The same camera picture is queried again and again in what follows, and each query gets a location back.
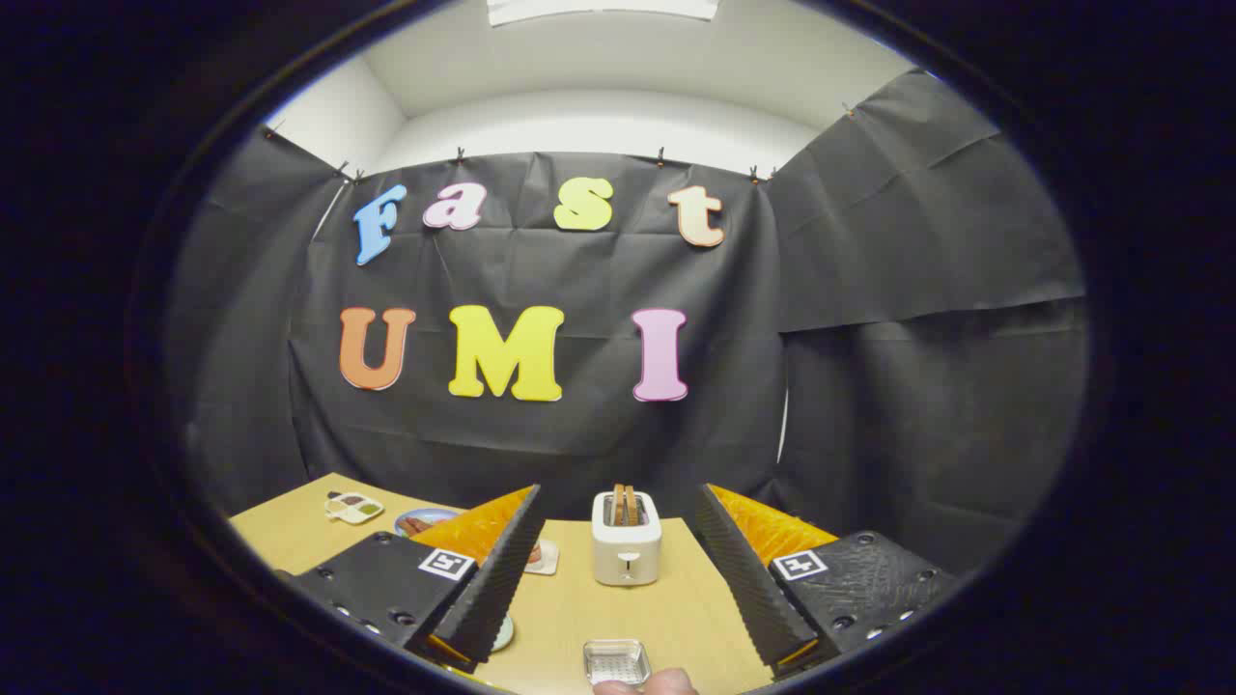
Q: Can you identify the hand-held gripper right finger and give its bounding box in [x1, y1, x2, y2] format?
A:
[695, 485, 962, 677]

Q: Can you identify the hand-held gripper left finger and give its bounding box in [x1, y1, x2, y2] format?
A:
[280, 485, 544, 675]

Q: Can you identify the blue plate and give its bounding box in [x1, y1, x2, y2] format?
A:
[394, 508, 464, 539]

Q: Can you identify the white toaster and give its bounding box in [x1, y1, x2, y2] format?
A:
[591, 490, 663, 587]

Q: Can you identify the small square metal tray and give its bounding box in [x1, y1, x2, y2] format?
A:
[582, 639, 652, 686]

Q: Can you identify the white divided condiment dish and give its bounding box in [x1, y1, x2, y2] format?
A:
[324, 491, 385, 525]

